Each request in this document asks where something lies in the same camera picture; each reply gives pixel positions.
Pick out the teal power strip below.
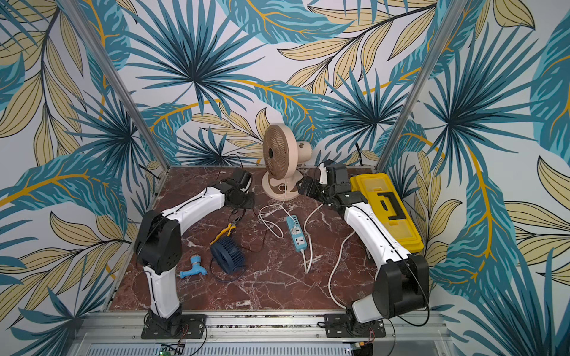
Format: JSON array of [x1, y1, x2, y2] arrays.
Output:
[[286, 215, 307, 252]]

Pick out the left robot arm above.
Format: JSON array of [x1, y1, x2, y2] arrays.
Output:
[[134, 169, 255, 320]]

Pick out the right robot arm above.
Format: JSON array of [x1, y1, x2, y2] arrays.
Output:
[[296, 160, 429, 323]]

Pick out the beige desk fan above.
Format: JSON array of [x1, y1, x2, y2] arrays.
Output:
[[262, 124, 313, 201]]

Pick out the yellow black pliers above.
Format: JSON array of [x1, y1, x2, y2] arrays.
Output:
[[210, 222, 236, 246]]

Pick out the yellow black toolbox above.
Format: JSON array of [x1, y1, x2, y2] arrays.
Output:
[[350, 174, 424, 254]]

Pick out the black adapter cable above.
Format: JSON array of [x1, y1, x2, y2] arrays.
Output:
[[208, 153, 273, 283]]

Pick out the white power strip cable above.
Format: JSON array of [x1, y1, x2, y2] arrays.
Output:
[[300, 203, 357, 310]]

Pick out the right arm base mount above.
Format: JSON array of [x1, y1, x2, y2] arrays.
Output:
[[317, 309, 386, 339]]

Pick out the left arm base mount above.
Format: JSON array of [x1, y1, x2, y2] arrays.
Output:
[[141, 307, 207, 340]]

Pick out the aluminium front rail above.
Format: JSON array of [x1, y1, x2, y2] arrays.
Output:
[[67, 310, 459, 355]]

